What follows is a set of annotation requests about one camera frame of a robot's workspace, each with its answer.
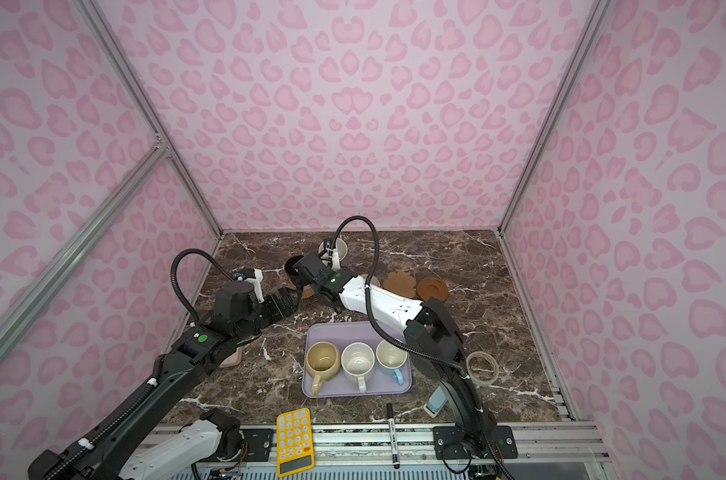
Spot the aluminium mounting rail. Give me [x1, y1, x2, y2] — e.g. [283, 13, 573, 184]
[89, 422, 613, 480]

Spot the black marker pen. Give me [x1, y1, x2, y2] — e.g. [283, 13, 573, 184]
[386, 403, 401, 470]

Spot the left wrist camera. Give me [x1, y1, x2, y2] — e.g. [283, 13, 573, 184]
[236, 268, 264, 303]

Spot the yellow mug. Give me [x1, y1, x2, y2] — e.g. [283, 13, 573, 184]
[305, 341, 341, 396]

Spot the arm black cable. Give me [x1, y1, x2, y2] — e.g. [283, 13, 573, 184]
[38, 248, 238, 480]
[332, 215, 514, 480]

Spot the clear tape roll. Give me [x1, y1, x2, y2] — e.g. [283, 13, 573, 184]
[466, 351, 500, 387]

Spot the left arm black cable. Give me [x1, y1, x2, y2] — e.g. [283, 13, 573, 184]
[38, 248, 238, 480]

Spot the brown round wooden coaster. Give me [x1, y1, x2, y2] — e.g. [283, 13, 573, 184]
[416, 277, 449, 302]

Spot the yellow calculator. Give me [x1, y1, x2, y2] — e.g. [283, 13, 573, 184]
[276, 408, 315, 478]

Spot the white lavender mug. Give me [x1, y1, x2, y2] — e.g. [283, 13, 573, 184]
[318, 237, 348, 262]

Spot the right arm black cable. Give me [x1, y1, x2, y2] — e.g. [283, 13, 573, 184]
[332, 215, 514, 480]

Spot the light blue case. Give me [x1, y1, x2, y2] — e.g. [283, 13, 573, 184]
[422, 387, 447, 418]

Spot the black mug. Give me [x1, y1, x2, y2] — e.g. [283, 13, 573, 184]
[284, 255, 303, 288]

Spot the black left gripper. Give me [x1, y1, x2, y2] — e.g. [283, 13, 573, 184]
[235, 285, 303, 345]

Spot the cream white mug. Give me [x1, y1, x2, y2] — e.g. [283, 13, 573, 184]
[341, 342, 376, 394]

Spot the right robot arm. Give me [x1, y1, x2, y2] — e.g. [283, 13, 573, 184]
[285, 253, 501, 462]

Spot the light blue mug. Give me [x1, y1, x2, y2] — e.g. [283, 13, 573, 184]
[375, 340, 408, 386]

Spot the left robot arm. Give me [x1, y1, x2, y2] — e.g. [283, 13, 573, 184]
[28, 280, 301, 479]

